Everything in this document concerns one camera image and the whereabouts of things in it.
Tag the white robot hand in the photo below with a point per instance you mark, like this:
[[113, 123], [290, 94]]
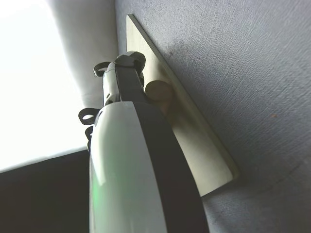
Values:
[[121, 170]]

